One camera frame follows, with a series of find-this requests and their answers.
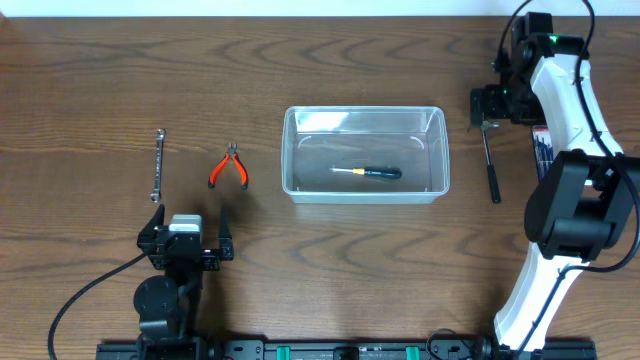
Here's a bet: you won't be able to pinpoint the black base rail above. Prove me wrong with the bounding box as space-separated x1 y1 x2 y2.
95 336 598 360

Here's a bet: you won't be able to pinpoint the orange handled pliers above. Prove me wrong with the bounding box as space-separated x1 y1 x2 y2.
207 142 250 191

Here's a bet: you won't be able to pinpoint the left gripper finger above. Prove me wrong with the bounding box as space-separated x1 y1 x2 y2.
218 208 233 248
139 204 165 240

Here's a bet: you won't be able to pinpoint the claw hammer black handle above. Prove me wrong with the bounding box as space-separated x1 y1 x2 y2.
470 117 501 204

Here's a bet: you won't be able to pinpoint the clear plastic container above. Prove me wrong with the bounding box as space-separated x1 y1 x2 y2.
281 106 450 205

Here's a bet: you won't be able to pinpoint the precision screwdriver set case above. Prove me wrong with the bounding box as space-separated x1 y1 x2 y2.
531 126 554 182

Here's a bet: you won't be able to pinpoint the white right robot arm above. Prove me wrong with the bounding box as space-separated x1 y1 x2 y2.
470 12 639 359

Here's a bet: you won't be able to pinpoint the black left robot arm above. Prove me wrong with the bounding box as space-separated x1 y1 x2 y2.
133 205 234 342

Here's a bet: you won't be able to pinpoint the silver combination wrench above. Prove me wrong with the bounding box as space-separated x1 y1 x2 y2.
150 128 166 203

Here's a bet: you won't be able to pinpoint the yellow black screwdriver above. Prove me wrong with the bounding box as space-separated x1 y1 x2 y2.
330 167 402 180

